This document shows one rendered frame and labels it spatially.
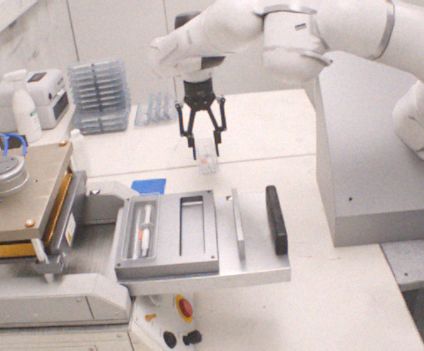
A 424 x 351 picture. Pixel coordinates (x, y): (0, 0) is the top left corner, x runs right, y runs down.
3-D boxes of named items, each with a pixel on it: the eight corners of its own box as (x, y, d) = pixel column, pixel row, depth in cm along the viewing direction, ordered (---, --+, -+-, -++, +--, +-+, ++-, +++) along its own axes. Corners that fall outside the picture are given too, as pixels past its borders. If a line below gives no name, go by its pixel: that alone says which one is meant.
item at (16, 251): (-37, 267, 81) (-58, 221, 76) (0, 195, 99) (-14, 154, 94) (57, 261, 80) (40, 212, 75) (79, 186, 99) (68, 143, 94)
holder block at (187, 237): (116, 279, 83) (113, 267, 81) (127, 208, 100) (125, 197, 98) (219, 272, 82) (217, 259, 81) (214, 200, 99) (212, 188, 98)
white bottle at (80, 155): (94, 174, 157) (85, 131, 149) (80, 180, 155) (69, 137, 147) (89, 167, 160) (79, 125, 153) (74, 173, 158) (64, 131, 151)
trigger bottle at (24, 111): (18, 145, 169) (0, 78, 156) (22, 135, 176) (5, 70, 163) (43, 140, 170) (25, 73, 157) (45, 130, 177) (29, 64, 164)
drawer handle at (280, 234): (276, 255, 84) (275, 236, 82) (265, 202, 97) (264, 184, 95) (288, 253, 84) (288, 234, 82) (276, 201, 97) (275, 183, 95)
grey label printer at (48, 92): (-3, 135, 179) (-15, 93, 170) (17, 112, 196) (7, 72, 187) (57, 129, 176) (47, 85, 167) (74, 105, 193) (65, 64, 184)
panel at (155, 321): (194, 378, 90) (132, 320, 81) (192, 271, 115) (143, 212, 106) (203, 374, 89) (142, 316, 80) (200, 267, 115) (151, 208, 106)
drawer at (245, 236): (110, 301, 84) (99, 266, 80) (123, 222, 103) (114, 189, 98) (291, 285, 83) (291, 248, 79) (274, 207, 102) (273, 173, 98)
